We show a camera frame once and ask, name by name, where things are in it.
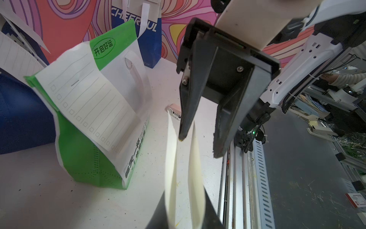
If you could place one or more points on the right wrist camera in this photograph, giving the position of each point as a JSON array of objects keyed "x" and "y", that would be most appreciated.
[{"x": 256, "y": 23}]

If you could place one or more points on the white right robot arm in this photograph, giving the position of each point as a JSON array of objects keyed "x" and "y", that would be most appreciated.
[{"x": 300, "y": 47}]

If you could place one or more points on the green white paper bag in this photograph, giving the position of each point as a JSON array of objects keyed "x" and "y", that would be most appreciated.
[{"x": 118, "y": 58}]

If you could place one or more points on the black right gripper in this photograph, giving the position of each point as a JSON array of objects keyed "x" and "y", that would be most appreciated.
[{"x": 224, "y": 70}]

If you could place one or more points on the blue white paper bag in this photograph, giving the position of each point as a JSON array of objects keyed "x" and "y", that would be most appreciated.
[{"x": 25, "y": 120}]

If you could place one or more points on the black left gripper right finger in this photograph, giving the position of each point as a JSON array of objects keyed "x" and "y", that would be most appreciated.
[{"x": 211, "y": 219}]

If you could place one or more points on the dark blue paper bag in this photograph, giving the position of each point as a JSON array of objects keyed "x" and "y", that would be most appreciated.
[{"x": 147, "y": 19}]

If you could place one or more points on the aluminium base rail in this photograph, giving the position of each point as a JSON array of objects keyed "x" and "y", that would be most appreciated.
[{"x": 245, "y": 200}]

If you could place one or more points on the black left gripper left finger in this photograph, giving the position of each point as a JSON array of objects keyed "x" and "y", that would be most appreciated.
[{"x": 159, "y": 220}]

